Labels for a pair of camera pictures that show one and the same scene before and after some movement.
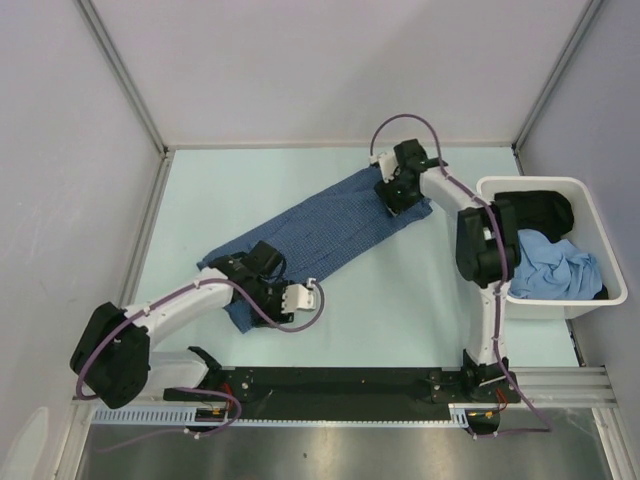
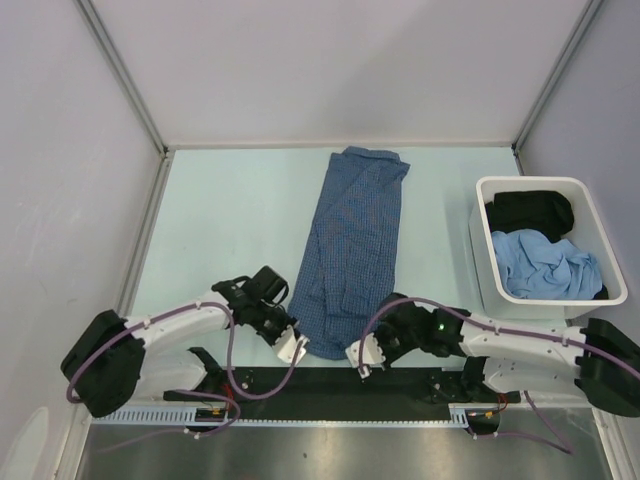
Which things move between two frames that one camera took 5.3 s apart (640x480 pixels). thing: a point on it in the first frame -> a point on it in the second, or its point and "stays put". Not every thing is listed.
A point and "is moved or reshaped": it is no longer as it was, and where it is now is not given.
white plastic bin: x=587 y=229 stays put
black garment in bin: x=546 y=212 stays put
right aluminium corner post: x=588 y=17 stays put
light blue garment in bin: x=547 y=270 stays put
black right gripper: x=385 y=190 -> x=389 y=358
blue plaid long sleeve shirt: x=240 y=316 is moved or reshaped
